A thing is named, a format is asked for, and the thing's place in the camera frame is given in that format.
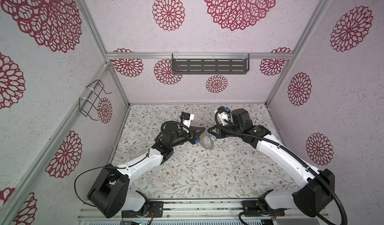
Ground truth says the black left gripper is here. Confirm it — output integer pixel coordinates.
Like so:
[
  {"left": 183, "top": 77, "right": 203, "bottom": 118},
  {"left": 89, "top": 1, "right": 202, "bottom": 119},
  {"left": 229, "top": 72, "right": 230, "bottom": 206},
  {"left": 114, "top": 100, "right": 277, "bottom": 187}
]
[{"left": 170, "top": 126, "right": 204, "bottom": 149}]

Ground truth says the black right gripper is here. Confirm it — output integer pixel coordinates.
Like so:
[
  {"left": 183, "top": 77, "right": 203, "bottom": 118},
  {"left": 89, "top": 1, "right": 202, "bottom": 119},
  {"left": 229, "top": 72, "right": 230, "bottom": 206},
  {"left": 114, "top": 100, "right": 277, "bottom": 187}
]
[{"left": 208, "top": 123, "right": 243, "bottom": 139}]

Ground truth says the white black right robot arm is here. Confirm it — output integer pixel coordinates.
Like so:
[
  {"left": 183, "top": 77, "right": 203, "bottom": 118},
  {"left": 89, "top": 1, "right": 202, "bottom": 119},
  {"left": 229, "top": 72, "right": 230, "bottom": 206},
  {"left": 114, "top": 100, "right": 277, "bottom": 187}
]
[{"left": 208, "top": 106, "right": 335, "bottom": 218}]

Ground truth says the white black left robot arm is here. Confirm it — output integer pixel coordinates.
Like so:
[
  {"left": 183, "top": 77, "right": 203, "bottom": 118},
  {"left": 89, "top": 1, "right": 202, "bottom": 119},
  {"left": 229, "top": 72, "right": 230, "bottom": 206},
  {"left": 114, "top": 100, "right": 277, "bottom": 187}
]
[{"left": 87, "top": 121, "right": 206, "bottom": 219}]

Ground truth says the black corrugated left cable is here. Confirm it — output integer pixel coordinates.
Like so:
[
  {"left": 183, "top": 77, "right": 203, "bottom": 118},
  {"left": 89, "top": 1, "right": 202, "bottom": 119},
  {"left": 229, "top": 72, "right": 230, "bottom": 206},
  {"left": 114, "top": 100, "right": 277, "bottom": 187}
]
[{"left": 158, "top": 120, "right": 194, "bottom": 142}]

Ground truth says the black corrugated cable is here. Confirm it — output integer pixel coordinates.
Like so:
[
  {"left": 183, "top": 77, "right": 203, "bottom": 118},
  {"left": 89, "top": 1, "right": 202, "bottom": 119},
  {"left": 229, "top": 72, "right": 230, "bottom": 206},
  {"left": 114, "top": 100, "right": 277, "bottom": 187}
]
[
  {"left": 158, "top": 120, "right": 194, "bottom": 142},
  {"left": 214, "top": 110, "right": 348, "bottom": 225}
]

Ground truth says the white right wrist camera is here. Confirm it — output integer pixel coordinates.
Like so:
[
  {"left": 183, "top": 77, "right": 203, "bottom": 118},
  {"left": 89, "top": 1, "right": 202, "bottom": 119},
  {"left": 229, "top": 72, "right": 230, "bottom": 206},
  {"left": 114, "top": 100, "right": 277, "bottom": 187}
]
[{"left": 217, "top": 106, "right": 231, "bottom": 127}]

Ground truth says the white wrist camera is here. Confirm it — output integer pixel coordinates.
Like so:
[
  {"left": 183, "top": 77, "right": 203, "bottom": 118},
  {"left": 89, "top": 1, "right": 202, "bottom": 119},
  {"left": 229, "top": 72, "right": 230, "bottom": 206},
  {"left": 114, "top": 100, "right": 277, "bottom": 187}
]
[
  {"left": 180, "top": 112, "right": 195, "bottom": 128},
  {"left": 217, "top": 106, "right": 231, "bottom": 127}
]

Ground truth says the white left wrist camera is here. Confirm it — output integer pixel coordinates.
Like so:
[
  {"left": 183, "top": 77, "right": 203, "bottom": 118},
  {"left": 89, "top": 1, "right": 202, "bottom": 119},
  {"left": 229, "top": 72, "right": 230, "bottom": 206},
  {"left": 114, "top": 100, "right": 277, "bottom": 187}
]
[{"left": 180, "top": 112, "right": 195, "bottom": 128}]

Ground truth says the black corrugated right cable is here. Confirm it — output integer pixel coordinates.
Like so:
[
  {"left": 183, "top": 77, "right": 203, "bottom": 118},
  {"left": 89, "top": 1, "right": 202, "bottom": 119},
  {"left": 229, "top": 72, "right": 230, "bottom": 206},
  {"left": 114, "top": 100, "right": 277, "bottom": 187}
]
[{"left": 214, "top": 110, "right": 348, "bottom": 225}]

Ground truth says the grey slotted wall shelf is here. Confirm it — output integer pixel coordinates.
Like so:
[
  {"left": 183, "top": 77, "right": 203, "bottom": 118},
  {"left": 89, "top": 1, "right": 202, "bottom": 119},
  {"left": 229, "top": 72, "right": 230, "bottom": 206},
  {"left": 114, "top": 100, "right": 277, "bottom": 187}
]
[{"left": 171, "top": 53, "right": 250, "bottom": 75}]

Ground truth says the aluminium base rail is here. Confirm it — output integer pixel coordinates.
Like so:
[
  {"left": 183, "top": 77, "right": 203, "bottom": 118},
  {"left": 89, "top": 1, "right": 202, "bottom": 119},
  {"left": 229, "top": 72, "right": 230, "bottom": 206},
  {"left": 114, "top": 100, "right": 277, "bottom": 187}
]
[{"left": 76, "top": 197, "right": 301, "bottom": 225}]

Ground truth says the black wire wall basket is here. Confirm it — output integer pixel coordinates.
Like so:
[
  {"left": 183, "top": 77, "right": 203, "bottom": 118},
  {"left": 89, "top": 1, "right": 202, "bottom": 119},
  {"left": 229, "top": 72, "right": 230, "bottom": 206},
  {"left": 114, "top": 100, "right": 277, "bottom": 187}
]
[{"left": 78, "top": 79, "right": 113, "bottom": 124}]

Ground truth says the thin black left cable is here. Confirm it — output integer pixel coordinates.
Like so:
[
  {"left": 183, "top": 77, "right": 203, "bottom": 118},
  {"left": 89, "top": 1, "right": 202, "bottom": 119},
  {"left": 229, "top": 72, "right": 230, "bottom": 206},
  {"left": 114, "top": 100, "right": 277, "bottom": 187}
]
[{"left": 74, "top": 152, "right": 149, "bottom": 208}]

